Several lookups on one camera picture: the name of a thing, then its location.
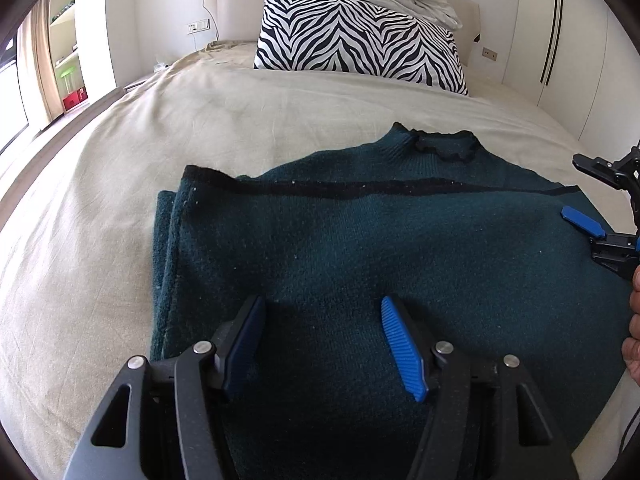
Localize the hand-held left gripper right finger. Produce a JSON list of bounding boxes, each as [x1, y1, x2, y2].
[[381, 295, 581, 480]]

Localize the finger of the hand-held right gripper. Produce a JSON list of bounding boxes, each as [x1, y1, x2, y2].
[[561, 205, 640, 282], [572, 147, 640, 193]]

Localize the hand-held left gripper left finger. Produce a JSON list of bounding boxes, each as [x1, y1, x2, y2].
[[62, 295, 267, 480]]

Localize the dark green knit sweater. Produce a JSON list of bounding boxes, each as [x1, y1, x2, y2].
[[149, 121, 633, 480]]

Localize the person's right hand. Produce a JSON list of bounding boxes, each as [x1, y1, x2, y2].
[[621, 265, 640, 382]]

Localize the white wardrobe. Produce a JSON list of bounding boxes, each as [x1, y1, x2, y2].
[[500, 0, 640, 153]]

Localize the bed with beige sheet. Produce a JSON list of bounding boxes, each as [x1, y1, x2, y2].
[[0, 40, 640, 480]]

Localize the zebra print pillow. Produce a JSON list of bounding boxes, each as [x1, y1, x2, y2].
[[253, 0, 470, 97]]

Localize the white nightstand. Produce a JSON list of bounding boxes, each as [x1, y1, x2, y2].
[[123, 67, 173, 93]]

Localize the red box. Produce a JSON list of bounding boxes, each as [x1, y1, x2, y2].
[[62, 87, 89, 112]]

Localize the green table lamp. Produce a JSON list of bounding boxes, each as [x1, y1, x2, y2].
[[56, 62, 79, 96]]

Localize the black framed window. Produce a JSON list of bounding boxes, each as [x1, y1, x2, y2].
[[0, 40, 29, 156]]

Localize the beige curtain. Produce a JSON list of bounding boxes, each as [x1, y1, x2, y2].
[[17, 0, 64, 127]]

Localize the beige padded headboard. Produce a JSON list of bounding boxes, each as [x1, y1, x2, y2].
[[204, 0, 482, 68]]

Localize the black wardrobe handles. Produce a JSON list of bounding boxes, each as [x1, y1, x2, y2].
[[539, 0, 564, 86]]

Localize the black cable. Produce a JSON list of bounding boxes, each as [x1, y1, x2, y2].
[[607, 400, 640, 480]]

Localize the white wall shelf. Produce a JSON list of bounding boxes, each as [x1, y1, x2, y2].
[[47, 0, 82, 106]]

